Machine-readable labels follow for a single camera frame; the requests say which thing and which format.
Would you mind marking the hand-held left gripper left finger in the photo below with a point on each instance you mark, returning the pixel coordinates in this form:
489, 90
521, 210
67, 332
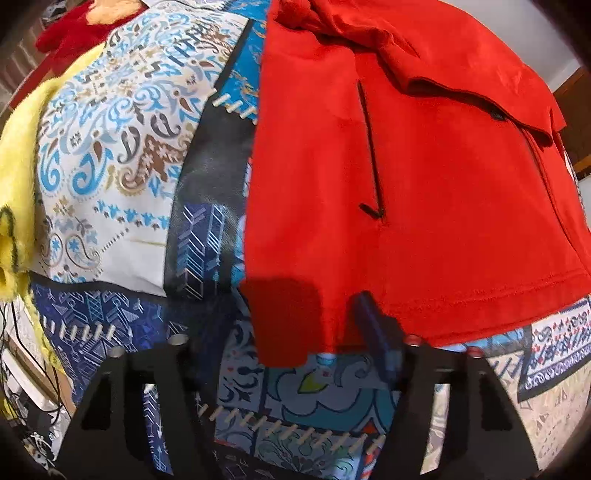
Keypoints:
184, 364

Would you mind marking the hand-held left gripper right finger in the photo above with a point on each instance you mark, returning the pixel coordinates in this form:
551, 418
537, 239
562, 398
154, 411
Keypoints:
376, 332

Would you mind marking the red jacket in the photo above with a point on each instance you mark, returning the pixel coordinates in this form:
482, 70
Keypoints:
438, 184

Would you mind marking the white device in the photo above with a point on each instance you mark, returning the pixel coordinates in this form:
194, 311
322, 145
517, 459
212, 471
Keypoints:
27, 387

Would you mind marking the blue patchwork blanket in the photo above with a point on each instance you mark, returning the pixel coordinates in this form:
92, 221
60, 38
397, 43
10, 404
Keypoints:
115, 138

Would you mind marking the yellow fuzzy blanket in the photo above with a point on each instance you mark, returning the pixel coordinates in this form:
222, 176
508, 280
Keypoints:
18, 175

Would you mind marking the wooden door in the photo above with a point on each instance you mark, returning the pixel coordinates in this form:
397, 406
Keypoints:
577, 101

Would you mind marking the red plush toy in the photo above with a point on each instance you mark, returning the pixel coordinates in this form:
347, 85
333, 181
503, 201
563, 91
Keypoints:
69, 32

